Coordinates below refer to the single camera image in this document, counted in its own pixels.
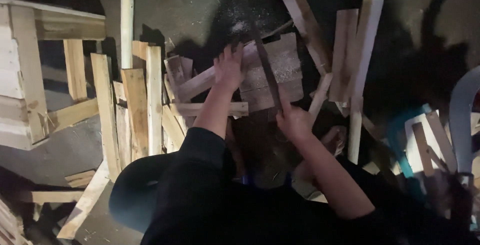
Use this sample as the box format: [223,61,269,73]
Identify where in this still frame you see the unfinished wooden frame furniture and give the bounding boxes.
[0,0,107,152]

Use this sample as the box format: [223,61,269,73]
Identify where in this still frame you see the thin wooden batten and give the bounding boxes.
[31,190,85,204]

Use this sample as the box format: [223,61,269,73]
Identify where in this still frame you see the pale wooden plank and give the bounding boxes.
[176,42,260,102]

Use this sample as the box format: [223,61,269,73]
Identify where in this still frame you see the blue plastic chair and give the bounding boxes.
[448,65,480,175]

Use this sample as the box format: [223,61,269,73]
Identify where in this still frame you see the person's left hand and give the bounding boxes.
[213,43,246,92]

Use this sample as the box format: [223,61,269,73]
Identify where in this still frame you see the long light wooden plank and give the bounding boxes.
[346,0,387,165]

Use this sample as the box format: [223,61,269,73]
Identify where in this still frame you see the pile of leaning wooden planks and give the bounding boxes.
[91,39,196,183]

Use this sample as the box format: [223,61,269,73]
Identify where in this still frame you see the long pale wooden batten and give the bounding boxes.
[56,158,110,240]

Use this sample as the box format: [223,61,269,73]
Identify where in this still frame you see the small wooden block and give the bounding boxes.
[64,169,97,189]

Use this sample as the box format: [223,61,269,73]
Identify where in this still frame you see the dark metal handsaw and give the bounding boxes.
[248,19,284,115]

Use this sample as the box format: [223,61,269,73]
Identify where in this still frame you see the dusty stacked wooden boards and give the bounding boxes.
[239,32,305,113]

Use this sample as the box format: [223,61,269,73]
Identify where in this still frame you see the white board with wood strips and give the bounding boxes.
[404,111,459,176]

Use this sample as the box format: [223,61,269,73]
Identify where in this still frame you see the person's right hand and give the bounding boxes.
[276,99,316,144]

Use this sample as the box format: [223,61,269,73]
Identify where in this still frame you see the brown-edged long wooden plank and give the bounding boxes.
[269,0,333,76]

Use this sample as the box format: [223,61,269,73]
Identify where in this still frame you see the stack of wooden boards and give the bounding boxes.
[0,199,32,245]

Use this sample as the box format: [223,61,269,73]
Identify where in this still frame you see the small narrow wooden piece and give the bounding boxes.
[308,73,334,117]

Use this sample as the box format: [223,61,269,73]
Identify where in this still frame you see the person's black clothing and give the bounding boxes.
[108,127,480,245]

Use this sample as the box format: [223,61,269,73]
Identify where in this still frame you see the wide brown wooden plank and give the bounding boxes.
[328,9,359,103]

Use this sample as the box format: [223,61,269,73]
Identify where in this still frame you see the teal painted frame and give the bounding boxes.
[385,103,433,180]

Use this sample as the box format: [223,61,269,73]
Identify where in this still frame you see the short flat wooden plank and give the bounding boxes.
[169,101,249,118]

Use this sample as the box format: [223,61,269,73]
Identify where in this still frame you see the thin tall wooden strip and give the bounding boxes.
[119,0,135,70]

